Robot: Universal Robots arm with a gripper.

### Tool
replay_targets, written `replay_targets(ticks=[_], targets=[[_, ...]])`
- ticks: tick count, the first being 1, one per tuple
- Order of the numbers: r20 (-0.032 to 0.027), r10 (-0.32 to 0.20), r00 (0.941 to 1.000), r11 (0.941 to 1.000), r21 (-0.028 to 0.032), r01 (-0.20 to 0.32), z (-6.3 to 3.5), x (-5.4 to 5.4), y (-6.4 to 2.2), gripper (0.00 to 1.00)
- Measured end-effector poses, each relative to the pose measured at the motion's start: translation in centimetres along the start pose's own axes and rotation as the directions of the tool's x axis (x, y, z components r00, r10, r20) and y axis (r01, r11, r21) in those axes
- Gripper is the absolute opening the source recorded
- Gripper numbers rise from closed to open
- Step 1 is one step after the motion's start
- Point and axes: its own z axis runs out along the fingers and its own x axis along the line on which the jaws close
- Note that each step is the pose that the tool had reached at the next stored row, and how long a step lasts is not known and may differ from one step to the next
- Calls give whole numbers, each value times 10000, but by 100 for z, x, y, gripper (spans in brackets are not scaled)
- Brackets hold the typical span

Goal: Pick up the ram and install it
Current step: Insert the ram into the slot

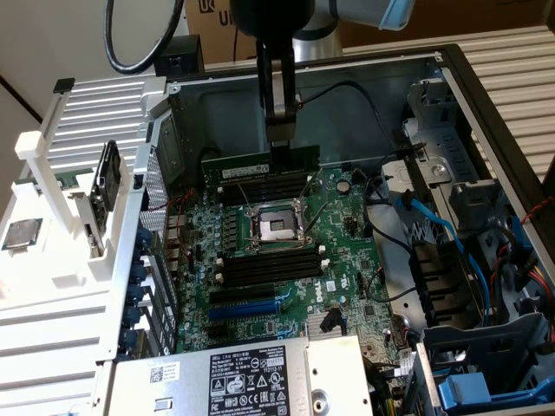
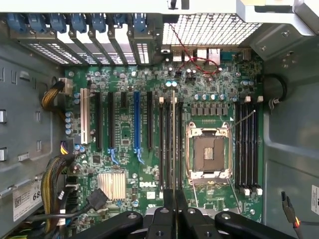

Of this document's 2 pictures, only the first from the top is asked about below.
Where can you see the long blue expansion slot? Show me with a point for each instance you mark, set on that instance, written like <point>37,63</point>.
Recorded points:
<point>243,310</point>

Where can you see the silver power supply unit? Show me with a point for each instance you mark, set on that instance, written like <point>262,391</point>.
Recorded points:
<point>173,394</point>

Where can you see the black RAM slot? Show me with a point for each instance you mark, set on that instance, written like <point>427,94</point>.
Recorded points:
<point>264,191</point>
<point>269,263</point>
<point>264,185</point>
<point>291,177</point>
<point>269,278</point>
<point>269,271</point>
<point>269,255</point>
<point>264,197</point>

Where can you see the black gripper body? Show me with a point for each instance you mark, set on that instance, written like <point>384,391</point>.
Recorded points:
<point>271,17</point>

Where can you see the black plastic end cap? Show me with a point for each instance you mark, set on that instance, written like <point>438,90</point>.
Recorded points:
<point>63,85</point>

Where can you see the small black box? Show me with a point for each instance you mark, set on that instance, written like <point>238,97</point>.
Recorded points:
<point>186,56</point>

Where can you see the graphics card black cooler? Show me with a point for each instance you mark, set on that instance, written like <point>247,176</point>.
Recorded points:
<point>106,171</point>

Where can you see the silver CPU chip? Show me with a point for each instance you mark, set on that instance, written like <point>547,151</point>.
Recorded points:
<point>21,235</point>

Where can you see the round coin battery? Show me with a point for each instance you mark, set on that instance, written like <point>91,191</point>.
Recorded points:
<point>344,186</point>

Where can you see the grey blue drive cage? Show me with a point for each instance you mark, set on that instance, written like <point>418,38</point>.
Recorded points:
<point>477,342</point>

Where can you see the grey metal disk bay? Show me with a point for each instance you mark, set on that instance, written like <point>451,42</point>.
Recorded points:
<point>451,143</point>

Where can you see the blue slot retention clip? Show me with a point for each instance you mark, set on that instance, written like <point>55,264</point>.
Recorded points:
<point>145,239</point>
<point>130,339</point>
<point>135,294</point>
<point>132,316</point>
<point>137,271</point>

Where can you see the white corner bracket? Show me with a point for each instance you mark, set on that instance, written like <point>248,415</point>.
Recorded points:
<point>152,99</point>

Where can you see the CPU socket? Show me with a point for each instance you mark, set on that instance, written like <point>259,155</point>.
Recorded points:
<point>277,225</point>

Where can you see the short black expansion slot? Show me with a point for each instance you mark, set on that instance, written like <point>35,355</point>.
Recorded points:
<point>217,332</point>

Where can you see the green motherboard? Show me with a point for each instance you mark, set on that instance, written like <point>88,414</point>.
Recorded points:
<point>347,260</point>

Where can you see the printed brown cardboard box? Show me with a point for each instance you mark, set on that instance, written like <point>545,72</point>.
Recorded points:
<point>208,43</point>

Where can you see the long black expansion slot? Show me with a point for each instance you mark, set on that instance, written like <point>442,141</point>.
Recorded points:
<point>243,294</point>

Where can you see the open grey PC case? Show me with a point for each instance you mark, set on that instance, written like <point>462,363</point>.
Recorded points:
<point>347,134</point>

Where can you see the white plastic parts rack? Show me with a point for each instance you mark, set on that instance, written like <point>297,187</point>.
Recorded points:
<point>110,242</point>

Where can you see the thin metal locking lever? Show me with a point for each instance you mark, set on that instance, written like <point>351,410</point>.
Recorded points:
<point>245,199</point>
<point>313,185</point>

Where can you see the plain brown cardboard box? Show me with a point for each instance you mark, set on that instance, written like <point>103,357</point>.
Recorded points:
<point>477,13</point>

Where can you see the green RAM stick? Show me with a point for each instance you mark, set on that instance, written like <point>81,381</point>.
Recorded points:
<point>243,171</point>
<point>69,177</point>

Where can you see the blue plastic drive carrier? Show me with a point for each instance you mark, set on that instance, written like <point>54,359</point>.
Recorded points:
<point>466,390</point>

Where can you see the silver finned heat sink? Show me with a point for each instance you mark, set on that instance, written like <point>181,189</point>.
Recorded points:
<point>314,323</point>

